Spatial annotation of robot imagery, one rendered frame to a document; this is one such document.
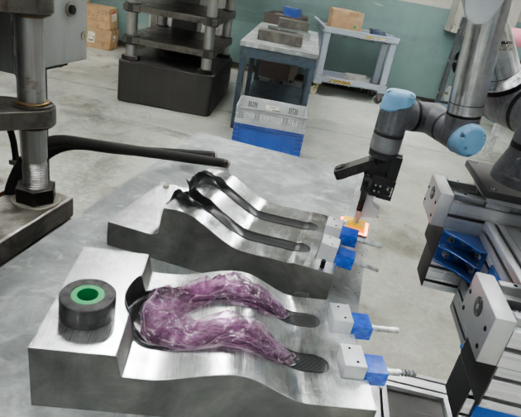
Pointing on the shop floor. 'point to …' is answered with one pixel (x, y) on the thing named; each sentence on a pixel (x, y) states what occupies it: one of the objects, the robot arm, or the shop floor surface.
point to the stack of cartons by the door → (102, 26)
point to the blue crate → (268, 138)
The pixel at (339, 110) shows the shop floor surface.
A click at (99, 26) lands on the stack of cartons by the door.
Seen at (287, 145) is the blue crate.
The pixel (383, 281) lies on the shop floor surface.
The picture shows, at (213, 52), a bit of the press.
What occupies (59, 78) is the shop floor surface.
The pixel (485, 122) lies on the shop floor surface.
